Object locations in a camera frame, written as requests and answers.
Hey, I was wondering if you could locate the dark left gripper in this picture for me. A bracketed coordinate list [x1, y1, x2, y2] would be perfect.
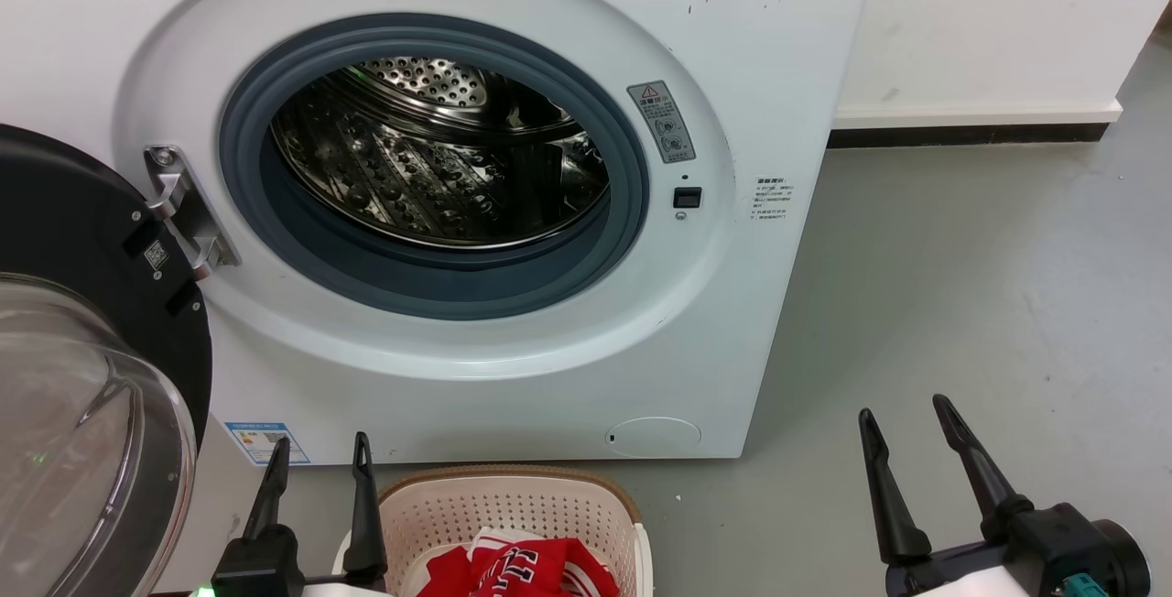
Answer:
[212, 432, 387, 597]

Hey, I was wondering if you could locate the grey rubber door gasket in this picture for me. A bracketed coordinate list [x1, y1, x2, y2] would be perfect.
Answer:
[218, 13, 651, 321]

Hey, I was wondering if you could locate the grey warning sticker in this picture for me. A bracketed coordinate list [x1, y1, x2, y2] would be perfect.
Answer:
[627, 81, 697, 164]

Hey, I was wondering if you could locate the cream perforated laundry basket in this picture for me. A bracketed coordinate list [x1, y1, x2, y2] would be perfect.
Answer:
[331, 464, 653, 597]

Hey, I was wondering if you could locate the silver metal door hinge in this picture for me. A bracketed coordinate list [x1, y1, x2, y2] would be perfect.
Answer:
[142, 145, 242, 282]

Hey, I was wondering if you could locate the small white text sticker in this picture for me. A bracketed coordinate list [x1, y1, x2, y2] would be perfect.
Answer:
[753, 178, 796, 223]

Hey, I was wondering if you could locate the black round washer door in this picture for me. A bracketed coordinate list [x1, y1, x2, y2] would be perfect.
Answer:
[0, 124, 213, 597]

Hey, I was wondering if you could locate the white front-load washing machine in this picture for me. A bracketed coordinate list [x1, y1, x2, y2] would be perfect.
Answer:
[0, 0, 878, 465]

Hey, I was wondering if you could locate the round white filter cover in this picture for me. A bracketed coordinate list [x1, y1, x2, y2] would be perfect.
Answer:
[604, 417, 703, 459]

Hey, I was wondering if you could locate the stainless steel washing machine drum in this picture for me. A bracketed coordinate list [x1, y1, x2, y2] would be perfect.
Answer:
[270, 57, 612, 250]

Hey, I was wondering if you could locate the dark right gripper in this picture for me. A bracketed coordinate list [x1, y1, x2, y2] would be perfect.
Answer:
[858, 394, 1151, 597]

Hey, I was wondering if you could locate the black baseboard strip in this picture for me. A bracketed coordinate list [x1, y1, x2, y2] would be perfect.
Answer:
[827, 124, 1111, 149]

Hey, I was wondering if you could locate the red and white garment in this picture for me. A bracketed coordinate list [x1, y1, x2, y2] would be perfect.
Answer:
[417, 528, 622, 597]

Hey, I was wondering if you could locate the blue white energy label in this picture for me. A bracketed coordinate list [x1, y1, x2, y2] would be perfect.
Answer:
[223, 421, 310, 467]

